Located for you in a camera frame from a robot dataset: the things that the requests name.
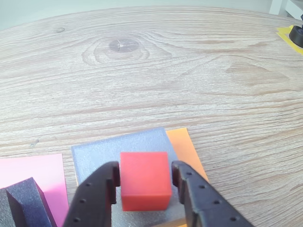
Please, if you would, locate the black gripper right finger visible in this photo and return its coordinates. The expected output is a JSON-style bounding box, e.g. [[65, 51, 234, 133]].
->
[[171, 160, 256, 227]]

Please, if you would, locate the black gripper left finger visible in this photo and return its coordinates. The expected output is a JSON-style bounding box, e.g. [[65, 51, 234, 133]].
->
[[62, 161, 121, 227]]

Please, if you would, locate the large black block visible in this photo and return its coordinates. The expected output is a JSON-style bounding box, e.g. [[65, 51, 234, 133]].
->
[[71, 127, 187, 227]]

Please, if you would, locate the small red cube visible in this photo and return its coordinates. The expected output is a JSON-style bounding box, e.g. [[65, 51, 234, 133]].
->
[[120, 151, 173, 212]]

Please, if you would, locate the medium black block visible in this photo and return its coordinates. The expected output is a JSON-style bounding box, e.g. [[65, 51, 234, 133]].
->
[[6, 177, 58, 227]]

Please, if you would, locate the orange paper sheet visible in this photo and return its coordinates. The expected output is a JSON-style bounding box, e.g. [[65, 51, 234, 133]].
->
[[74, 128, 209, 227]]

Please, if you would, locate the pink paper sheet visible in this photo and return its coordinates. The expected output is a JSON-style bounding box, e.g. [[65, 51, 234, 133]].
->
[[0, 153, 70, 227]]

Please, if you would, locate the yellow paper sheet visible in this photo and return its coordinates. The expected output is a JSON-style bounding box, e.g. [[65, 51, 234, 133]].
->
[[276, 25, 303, 55]]

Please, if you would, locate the black round stand foot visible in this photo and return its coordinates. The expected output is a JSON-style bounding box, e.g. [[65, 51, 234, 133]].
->
[[288, 15, 303, 48]]

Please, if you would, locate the white furniture piece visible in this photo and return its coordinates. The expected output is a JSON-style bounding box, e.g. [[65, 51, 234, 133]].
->
[[269, 0, 303, 20]]

